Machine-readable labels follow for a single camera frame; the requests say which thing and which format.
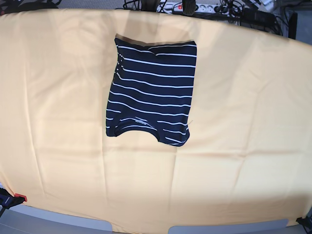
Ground black clamp right corner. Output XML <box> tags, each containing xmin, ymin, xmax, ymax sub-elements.
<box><xmin>296</xmin><ymin>215</ymin><xmax>312</xmax><ymax>234</ymax></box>

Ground yellow table cloth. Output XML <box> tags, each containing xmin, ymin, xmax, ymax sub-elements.
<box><xmin>0</xmin><ymin>9</ymin><xmax>312</xmax><ymax>234</ymax></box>

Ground white power strip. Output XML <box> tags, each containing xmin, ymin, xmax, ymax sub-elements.
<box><xmin>156</xmin><ymin>1</ymin><xmax>220</xmax><ymax>14</ymax></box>

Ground navy white striped T-shirt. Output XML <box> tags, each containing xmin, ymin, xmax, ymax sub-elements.
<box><xmin>105</xmin><ymin>38</ymin><xmax>197</xmax><ymax>147</ymax></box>

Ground red black clamp left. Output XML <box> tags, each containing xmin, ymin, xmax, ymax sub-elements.
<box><xmin>0</xmin><ymin>188</ymin><xmax>27</xmax><ymax>216</ymax></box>

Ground black power adapter box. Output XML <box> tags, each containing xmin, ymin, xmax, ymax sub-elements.
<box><xmin>241</xmin><ymin>8</ymin><xmax>275</xmax><ymax>27</ymax></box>

